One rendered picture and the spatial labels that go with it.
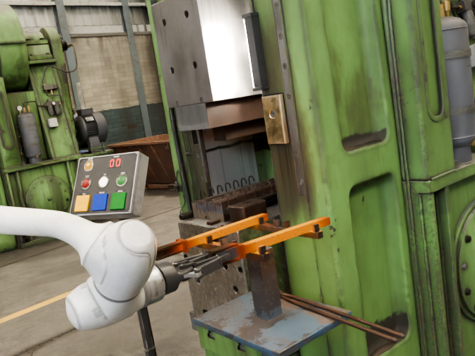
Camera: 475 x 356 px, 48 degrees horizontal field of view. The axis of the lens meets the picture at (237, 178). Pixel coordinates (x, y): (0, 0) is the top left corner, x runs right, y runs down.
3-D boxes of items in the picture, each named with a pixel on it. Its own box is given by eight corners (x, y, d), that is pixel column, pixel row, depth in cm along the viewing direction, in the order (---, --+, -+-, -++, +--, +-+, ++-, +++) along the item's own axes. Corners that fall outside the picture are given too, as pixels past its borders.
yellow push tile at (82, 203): (86, 211, 234) (89, 194, 236) (73, 211, 237) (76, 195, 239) (89, 212, 235) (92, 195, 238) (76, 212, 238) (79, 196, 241)
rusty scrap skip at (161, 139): (179, 195, 818) (169, 140, 805) (114, 192, 953) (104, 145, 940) (234, 177, 901) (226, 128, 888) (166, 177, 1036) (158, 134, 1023)
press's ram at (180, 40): (227, 99, 183) (209, -21, 176) (167, 108, 212) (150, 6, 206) (309, 85, 209) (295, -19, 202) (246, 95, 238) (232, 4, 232)
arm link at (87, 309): (140, 321, 120) (155, 290, 111) (75, 348, 110) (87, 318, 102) (119, 282, 124) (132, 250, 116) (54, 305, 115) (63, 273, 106)
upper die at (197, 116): (209, 128, 194) (205, 102, 193) (179, 131, 210) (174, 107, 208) (288, 112, 220) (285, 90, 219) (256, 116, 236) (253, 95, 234)
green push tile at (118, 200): (123, 209, 225) (125, 192, 227) (108, 209, 228) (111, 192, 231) (125, 210, 226) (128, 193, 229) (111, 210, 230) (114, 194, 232)
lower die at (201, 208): (224, 222, 200) (220, 200, 199) (194, 217, 215) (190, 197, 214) (300, 196, 226) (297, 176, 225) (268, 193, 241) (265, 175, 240)
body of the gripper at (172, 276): (150, 292, 126) (182, 280, 132) (169, 299, 120) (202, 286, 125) (144, 262, 125) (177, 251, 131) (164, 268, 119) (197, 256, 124)
